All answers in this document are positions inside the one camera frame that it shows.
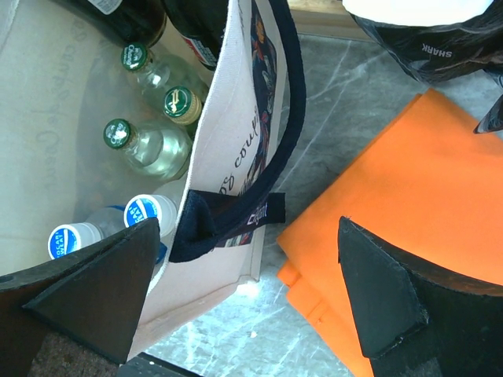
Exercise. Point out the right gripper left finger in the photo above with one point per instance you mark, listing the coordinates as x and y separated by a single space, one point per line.
77 315

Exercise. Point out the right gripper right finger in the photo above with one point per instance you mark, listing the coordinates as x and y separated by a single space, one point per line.
416 318

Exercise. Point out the coca-cola glass bottle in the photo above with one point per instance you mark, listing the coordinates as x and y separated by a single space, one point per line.
202 25
122 21

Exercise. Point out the beige canvas tote bag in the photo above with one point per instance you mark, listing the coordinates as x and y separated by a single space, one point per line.
62 82

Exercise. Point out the left blue-cap plastic bottle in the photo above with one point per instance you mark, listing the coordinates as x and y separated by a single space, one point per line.
101 224

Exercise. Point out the blue-cap plastic bottle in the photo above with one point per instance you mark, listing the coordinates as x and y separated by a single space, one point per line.
101 224
163 206

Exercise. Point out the right blue-cap plastic bottle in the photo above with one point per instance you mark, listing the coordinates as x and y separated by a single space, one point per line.
163 206

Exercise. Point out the folded orange cloth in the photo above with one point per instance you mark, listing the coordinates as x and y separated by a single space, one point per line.
427 184

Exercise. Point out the front clear chang bottle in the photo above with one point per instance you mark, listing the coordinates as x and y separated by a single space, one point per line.
154 148

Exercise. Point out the clear chang bottle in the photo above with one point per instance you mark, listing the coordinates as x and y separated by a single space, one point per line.
157 71
154 148

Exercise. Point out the dark green glass bottle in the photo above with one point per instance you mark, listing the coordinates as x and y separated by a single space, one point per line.
183 107

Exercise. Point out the rear clear chang bottle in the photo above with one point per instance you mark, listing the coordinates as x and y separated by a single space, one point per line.
157 71

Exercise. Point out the dark shark print garment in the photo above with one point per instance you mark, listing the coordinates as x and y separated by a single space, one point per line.
440 53

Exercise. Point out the white pleated garment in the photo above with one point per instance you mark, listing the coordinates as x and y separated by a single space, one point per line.
417 13

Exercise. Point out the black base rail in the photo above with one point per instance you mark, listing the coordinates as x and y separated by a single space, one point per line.
145 365

